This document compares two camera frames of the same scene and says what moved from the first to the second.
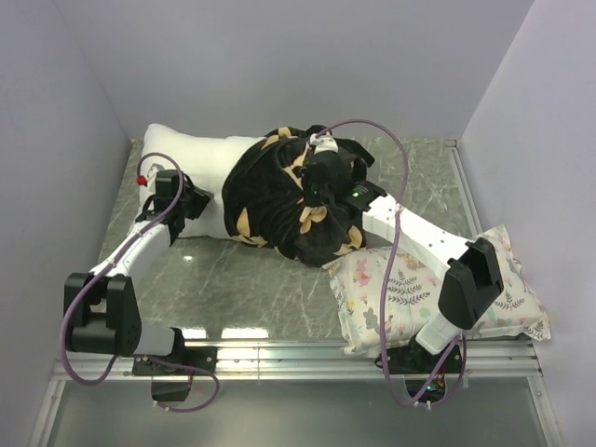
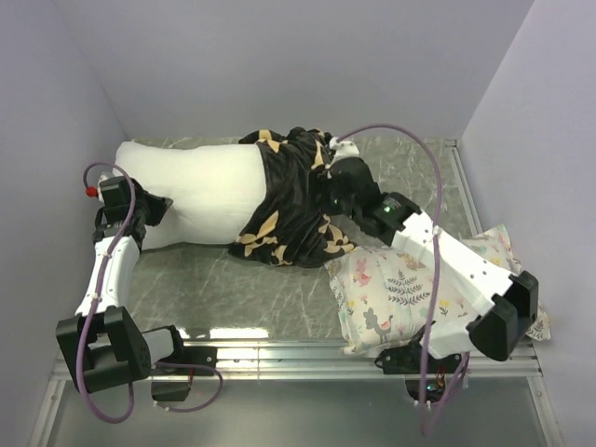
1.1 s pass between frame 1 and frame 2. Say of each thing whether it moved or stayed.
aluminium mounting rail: stayed
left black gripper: moved
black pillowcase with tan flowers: moved
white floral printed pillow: stayed
